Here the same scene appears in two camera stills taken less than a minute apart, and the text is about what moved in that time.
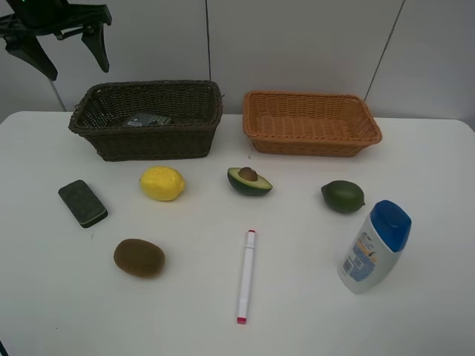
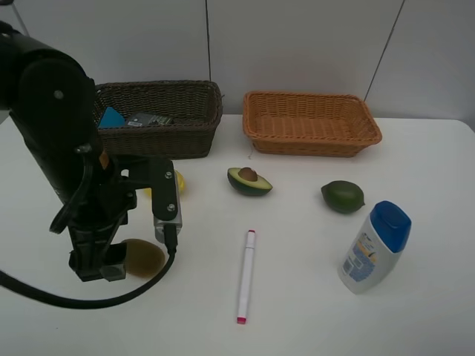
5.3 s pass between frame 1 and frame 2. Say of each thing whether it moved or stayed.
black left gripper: moved
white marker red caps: stayed
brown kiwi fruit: stayed
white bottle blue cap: stayed
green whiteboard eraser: moved
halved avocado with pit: stayed
